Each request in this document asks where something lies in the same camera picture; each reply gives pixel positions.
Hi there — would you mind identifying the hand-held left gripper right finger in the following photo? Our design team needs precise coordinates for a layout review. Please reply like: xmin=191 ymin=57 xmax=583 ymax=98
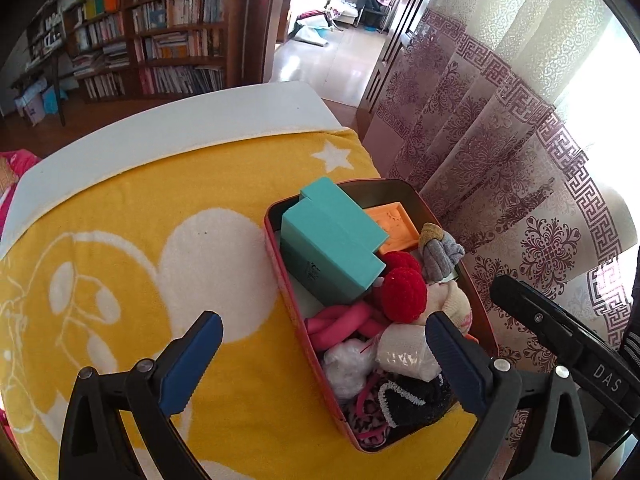
xmin=426 ymin=311 xmax=593 ymax=480

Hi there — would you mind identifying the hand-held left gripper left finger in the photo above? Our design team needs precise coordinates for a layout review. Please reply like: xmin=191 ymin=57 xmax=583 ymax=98
xmin=59 ymin=310 xmax=224 ymax=480

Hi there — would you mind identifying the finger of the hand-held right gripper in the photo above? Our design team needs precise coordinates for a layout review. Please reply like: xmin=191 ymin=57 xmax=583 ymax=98
xmin=490 ymin=274 xmax=597 ymax=362

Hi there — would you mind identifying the white bandage roll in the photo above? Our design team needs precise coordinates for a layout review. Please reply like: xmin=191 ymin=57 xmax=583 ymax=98
xmin=375 ymin=322 xmax=443 ymax=381

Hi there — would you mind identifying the black fuzzy sock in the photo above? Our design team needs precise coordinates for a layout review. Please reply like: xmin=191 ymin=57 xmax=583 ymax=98
xmin=376 ymin=375 xmax=456 ymax=428

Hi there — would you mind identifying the cream sock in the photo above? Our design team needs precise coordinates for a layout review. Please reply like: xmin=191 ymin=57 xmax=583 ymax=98
xmin=425 ymin=280 xmax=473 ymax=336

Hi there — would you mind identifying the red pompom ball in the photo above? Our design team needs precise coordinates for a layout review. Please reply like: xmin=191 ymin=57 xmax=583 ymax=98
xmin=382 ymin=251 xmax=423 ymax=281
xmin=381 ymin=267 xmax=429 ymax=323

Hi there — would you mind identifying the pink leopard print cloth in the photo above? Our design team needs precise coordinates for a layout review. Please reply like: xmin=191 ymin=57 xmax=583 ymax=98
xmin=345 ymin=370 xmax=396 ymax=451

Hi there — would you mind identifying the white plastic bag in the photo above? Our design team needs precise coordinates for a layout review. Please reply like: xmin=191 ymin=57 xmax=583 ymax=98
xmin=321 ymin=338 xmax=381 ymax=401

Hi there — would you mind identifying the grey sock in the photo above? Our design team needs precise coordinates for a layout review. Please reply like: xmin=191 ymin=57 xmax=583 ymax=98
xmin=419 ymin=222 xmax=466 ymax=283

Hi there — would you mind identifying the orange embossed toy block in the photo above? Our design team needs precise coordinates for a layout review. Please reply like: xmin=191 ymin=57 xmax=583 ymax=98
xmin=364 ymin=201 xmax=421 ymax=255

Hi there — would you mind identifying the teal box with black print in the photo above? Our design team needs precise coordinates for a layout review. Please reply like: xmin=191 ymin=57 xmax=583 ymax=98
xmin=280 ymin=199 xmax=391 ymax=307

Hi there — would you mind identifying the red tin container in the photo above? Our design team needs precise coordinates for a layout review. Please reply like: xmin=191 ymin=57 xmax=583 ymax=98
xmin=264 ymin=178 xmax=501 ymax=453

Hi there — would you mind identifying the plain teal cardboard box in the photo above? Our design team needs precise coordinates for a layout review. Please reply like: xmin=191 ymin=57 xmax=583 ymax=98
xmin=300 ymin=177 xmax=361 ymax=211

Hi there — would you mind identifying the yellow printed towel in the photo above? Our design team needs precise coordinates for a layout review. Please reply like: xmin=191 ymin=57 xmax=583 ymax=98
xmin=0 ymin=127 xmax=481 ymax=480

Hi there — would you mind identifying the purple patterned curtain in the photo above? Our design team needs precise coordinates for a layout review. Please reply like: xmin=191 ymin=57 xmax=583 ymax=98
xmin=362 ymin=0 xmax=640 ymax=386

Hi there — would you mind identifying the white storage box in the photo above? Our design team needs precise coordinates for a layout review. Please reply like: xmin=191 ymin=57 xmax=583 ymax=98
xmin=15 ymin=92 xmax=46 ymax=126

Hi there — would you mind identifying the brown wooden door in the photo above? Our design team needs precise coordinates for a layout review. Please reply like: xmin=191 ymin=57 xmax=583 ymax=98
xmin=357 ymin=0 xmax=451 ymax=126

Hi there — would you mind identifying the dark wooden desk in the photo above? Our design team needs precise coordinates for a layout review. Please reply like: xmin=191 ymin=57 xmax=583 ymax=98
xmin=10 ymin=45 xmax=76 ymax=128

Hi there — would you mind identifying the wooden bookshelf with books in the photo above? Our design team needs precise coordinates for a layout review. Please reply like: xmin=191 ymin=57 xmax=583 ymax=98
xmin=62 ymin=0 xmax=231 ymax=103

